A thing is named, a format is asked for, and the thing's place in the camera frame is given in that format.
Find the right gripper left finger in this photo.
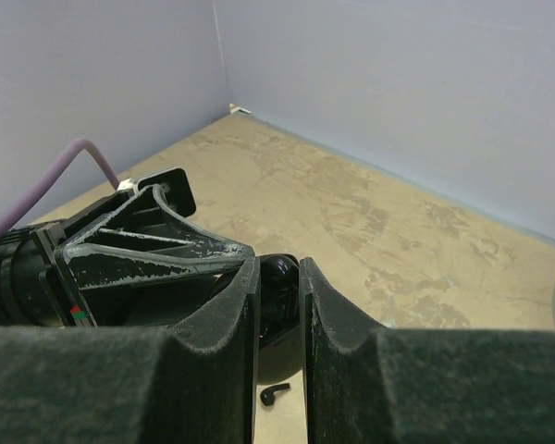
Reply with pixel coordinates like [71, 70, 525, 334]
[0, 259, 260, 443]

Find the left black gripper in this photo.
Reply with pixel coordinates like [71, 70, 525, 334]
[0, 185, 254, 327]

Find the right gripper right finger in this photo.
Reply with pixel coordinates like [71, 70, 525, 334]
[300, 258, 555, 443]

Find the black earbud charging case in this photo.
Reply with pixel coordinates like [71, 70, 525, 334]
[257, 253, 302, 385]

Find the black earbud upper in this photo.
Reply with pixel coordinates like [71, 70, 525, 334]
[259, 382, 290, 407]

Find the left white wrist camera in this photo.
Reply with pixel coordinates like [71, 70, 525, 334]
[117, 167, 197, 217]

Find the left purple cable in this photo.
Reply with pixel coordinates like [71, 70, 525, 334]
[0, 137, 120, 249]

